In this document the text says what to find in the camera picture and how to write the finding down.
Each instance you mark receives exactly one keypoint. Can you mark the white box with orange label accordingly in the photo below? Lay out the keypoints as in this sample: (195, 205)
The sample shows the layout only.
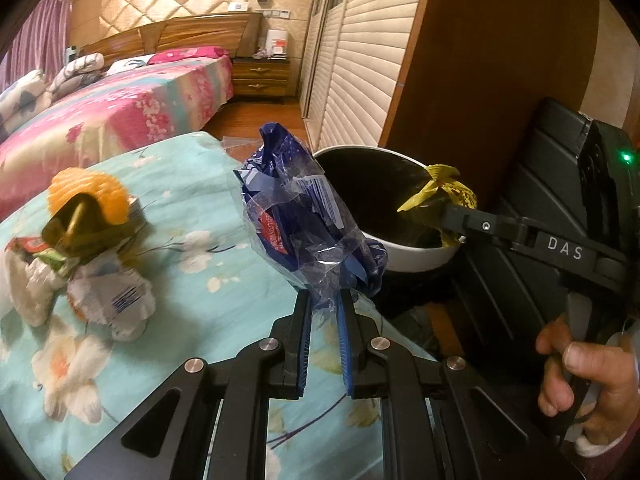
(276, 42)

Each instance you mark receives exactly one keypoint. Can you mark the wooden nightstand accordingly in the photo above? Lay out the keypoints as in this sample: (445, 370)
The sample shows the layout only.
(260, 80)

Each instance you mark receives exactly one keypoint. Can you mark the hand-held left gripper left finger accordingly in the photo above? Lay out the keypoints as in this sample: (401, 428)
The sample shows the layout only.
(304, 345)

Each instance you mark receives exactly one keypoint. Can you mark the brown wooden panel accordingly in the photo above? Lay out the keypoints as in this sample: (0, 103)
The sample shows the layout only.
(490, 60)

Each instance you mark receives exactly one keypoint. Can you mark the blue clear plastic bag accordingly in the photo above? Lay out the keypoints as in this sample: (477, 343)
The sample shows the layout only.
(305, 210)

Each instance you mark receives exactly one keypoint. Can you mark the blue grey folded quilt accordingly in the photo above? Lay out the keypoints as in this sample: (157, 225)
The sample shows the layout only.
(22, 100)

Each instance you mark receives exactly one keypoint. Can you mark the yellow green wrapper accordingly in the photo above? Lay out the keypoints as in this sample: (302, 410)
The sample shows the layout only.
(440, 185)

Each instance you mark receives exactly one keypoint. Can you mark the gold foil wrapper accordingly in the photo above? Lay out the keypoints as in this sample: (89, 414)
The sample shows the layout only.
(85, 235)

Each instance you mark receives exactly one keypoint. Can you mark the pink pillow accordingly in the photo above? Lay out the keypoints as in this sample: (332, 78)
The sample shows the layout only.
(187, 53)

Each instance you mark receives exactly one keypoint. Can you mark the pink striped curtain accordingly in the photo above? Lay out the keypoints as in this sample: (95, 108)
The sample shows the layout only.
(45, 25)

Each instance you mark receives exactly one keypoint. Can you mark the white bin with black liner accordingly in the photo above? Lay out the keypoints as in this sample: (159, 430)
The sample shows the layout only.
(380, 185)

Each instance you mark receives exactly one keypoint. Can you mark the wooden headboard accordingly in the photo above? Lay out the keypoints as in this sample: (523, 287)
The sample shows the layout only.
(200, 30)

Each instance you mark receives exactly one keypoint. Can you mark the white wall switch panel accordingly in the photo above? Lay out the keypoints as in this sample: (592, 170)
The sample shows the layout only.
(238, 7)

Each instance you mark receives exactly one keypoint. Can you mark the bed with pink floral sheet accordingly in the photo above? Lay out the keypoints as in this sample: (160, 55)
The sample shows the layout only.
(125, 105)

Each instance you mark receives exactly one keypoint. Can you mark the white grey folded quilt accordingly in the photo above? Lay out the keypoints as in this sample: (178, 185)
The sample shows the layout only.
(75, 72)

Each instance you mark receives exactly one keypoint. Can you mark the orange ribbed plastic cup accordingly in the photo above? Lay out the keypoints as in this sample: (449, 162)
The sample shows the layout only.
(107, 195)

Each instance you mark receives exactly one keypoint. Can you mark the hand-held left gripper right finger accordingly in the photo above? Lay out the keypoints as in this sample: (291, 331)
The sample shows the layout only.
(345, 345)

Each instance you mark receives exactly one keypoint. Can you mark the crumpled white packet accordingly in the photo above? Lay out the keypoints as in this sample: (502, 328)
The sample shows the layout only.
(110, 300)

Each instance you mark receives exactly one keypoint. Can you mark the crumpled red green wrapper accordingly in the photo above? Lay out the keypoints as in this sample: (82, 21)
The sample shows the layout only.
(35, 247)

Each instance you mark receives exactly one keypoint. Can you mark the person's right hand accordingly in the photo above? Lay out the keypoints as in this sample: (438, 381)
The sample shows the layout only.
(615, 385)

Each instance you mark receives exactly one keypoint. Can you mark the louvered wardrobe doors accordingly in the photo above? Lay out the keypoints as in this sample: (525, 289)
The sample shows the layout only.
(350, 50)

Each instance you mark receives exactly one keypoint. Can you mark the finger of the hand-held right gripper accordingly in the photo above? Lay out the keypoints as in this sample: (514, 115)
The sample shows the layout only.
(500, 230)

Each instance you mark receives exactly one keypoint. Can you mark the white pillow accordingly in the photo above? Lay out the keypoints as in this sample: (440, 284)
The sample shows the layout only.
(127, 64)

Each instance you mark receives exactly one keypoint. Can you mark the teal floral blanket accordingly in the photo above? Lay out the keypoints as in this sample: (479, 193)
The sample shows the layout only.
(210, 240)

